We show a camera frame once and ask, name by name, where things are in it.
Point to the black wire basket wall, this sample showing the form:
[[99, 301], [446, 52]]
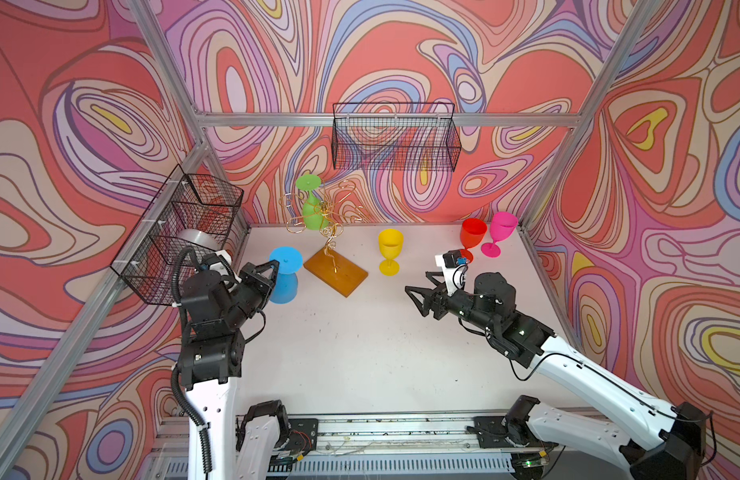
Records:
[[395, 136], [184, 201]]

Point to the wooden rack base board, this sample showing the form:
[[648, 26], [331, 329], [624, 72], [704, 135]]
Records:
[[337, 271]]

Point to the yellow plastic wine glass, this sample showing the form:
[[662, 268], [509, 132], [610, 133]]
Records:
[[391, 242]]

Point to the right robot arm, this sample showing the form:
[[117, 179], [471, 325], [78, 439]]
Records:
[[639, 433]]

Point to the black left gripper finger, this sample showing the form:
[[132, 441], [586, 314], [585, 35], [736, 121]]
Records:
[[268, 270], [264, 289]]

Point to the red plastic wine glass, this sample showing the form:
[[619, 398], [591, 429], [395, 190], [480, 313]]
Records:
[[472, 232]]

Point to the green plastic wine glass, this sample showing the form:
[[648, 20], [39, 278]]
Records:
[[315, 214]]

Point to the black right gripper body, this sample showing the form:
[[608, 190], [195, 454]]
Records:
[[461, 303]]

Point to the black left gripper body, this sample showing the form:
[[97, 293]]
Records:
[[246, 291]]

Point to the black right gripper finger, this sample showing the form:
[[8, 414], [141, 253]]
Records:
[[428, 301], [436, 278]]

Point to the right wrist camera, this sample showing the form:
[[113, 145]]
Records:
[[454, 266]]

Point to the gold wire glass rack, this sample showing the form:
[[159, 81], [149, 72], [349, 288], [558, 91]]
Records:
[[292, 202]]

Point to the pink plastic wine glass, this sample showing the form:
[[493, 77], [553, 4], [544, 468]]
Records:
[[502, 226]]

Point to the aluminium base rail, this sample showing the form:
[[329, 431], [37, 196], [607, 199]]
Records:
[[348, 446]]

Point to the black wire basket left wall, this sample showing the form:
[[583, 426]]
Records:
[[184, 201]]

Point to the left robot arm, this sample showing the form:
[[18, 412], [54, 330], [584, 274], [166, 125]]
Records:
[[214, 302]]

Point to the blue plastic wine glass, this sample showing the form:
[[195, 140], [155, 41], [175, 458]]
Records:
[[290, 262]]

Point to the black wire basket back wall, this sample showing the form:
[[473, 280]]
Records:
[[395, 136]]

